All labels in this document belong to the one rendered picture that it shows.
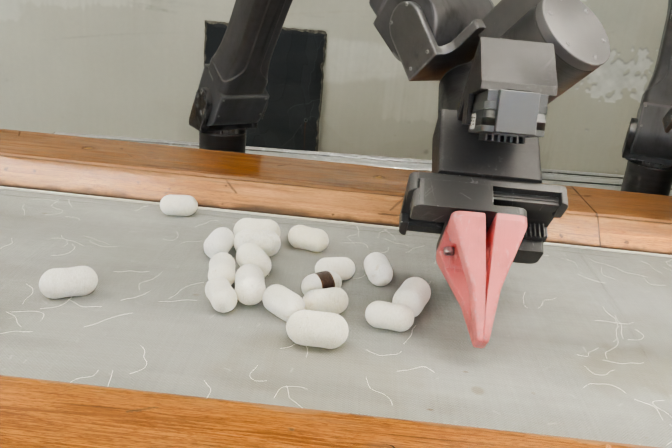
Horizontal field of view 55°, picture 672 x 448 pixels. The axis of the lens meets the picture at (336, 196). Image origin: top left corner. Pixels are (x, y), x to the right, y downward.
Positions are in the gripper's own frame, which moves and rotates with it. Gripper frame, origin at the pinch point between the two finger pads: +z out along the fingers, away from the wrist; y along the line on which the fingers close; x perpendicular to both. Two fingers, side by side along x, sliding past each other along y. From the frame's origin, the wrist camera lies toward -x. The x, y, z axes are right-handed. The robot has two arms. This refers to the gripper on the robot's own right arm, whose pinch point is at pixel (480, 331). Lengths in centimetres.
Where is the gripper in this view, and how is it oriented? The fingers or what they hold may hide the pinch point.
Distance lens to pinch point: 41.0
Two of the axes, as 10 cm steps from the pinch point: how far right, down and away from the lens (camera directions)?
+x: -0.3, 5.1, 8.6
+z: -1.0, 8.5, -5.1
